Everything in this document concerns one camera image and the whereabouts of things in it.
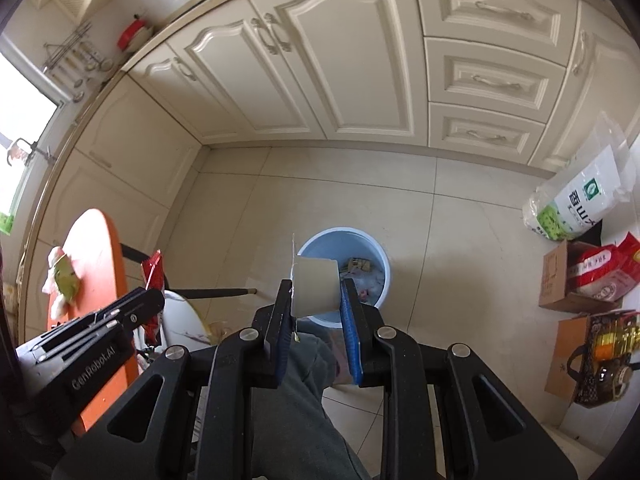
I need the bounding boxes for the white green rice bag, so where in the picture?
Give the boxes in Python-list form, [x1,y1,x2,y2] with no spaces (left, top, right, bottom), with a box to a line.
[522,110,637,244]

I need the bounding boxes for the orange round table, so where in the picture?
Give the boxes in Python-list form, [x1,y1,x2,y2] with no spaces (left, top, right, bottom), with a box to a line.
[46,208,142,437]

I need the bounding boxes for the pile of discarded wrappers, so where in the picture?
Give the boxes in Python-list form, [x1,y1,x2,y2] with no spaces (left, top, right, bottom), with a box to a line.
[340,256,387,307]

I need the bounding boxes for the red rice bag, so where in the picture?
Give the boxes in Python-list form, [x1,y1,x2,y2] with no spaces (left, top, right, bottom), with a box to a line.
[567,232,640,304]

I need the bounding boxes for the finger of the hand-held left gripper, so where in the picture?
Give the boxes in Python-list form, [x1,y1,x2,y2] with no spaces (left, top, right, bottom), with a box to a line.
[92,289,166,332]
[115,309,164,347]

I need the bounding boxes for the white plastic bag bundle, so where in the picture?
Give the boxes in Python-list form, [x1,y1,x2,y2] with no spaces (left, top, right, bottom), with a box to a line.
[42,245,77,322]

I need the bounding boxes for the blue trash bin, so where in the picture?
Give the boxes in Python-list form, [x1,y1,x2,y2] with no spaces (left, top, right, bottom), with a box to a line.
[296,227,391,327]

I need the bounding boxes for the white round stool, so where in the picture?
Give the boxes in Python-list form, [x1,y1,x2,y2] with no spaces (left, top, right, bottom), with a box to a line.
[159,289,212,357]

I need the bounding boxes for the cardboard box with oil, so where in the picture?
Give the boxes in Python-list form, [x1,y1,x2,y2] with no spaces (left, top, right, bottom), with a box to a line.
[544,310,640,409]

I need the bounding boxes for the wall utensil rack with ladles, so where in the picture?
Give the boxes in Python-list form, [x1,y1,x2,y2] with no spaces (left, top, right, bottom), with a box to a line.
[42,20,117,104]

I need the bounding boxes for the chrome kitchen faucet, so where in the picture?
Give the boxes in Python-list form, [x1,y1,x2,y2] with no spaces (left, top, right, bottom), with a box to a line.
[6,137,54,167]

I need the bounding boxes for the cardboard box with rice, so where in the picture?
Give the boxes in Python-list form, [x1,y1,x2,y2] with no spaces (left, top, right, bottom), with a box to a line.
[538,239,640,314]

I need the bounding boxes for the person's grey trouser leg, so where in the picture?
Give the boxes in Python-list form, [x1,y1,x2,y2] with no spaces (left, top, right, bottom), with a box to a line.
[249,332,372,480]

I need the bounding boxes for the kitchen window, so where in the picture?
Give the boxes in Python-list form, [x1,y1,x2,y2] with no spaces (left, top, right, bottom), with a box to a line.
[0,35,62,221]

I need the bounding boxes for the tea bag string with tag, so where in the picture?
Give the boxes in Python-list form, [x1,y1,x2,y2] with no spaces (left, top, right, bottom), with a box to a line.
[289,233,302,344]

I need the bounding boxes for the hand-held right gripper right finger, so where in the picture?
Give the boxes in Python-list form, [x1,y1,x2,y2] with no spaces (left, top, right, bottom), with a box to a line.
[340,279,581,480]

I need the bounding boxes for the yellow cooking oil bottles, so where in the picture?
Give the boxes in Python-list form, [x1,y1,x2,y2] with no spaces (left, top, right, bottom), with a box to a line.
[567,311,640,407]

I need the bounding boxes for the red snack packet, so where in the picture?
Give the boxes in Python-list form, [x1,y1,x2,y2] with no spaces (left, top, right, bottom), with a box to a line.
[140,248,165,344]

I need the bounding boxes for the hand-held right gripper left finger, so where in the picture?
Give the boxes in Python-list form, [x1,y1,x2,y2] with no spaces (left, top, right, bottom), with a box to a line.
[52,280,296,480]

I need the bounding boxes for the white paper cup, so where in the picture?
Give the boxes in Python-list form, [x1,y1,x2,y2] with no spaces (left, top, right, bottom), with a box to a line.
[292,255,342,319]

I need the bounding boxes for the yellow green snack bag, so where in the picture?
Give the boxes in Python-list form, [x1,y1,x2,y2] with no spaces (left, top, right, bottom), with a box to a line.
[52,255,84,307]

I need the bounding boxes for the cream kitchen base cabinets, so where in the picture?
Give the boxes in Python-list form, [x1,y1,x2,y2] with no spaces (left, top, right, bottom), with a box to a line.
[20,0,640,322]

